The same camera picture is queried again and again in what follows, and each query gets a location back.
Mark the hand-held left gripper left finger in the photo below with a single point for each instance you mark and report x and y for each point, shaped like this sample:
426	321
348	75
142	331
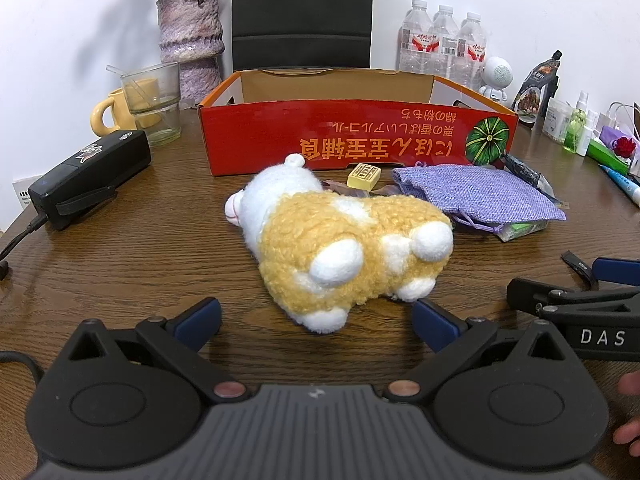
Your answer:
197	325

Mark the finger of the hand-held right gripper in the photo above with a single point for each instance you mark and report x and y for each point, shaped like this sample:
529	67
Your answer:
617	271
530	292

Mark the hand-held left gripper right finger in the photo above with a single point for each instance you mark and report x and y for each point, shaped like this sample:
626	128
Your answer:
435	325

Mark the green tissue packet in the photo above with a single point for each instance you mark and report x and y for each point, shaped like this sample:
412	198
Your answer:
520	231

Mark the purple fabric pouch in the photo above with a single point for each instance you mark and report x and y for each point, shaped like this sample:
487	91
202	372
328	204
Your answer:
475	195

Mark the yellow and white plush toy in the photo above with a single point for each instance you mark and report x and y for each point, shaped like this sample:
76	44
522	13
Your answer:
340	240

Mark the small gold bar block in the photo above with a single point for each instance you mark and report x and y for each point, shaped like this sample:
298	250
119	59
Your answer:
362	176

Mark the red cardboard box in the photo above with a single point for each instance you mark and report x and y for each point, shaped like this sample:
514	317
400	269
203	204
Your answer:
280	135

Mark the wooden desktop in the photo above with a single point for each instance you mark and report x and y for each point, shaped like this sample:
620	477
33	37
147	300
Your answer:
150	260

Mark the person's right hand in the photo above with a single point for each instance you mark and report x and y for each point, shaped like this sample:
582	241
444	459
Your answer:
631	384

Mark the blue and white tube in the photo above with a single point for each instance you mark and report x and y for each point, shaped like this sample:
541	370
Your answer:
622	182

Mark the green box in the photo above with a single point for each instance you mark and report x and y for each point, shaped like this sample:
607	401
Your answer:
600	152

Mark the red rose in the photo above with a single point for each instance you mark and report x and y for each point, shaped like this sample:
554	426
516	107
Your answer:
624	146

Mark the white spray bottle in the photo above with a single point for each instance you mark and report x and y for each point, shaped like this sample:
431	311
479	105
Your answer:
586	141

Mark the purple gift box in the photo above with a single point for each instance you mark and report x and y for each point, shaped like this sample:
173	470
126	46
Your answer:
607	135

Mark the green spray bottle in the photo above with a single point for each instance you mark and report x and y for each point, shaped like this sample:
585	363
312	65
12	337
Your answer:
571	132

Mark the black box with stickers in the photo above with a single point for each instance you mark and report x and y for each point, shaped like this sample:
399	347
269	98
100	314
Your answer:
95	175

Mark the black spouted sauce pouch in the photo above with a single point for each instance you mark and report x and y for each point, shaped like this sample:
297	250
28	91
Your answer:
535	95

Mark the clear glass cup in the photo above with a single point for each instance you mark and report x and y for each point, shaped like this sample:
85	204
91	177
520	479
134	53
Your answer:
160	127

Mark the white printed box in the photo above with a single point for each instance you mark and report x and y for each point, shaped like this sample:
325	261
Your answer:
22	192

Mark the white robot figurine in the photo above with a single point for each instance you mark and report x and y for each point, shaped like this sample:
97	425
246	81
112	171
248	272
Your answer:
497	72

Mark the yellow mug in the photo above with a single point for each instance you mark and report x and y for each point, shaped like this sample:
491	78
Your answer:
96	116

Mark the plastic water bottle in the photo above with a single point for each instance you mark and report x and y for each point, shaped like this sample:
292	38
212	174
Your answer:
414	35
444	40
472	50

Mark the clear glass straw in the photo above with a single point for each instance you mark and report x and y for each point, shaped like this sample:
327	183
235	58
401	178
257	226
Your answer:
114	69

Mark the purple ceramic vase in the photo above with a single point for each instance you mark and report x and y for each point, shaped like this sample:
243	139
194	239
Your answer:
190	35

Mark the black paper bag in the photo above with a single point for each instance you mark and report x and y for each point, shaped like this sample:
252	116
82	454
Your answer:
300	10

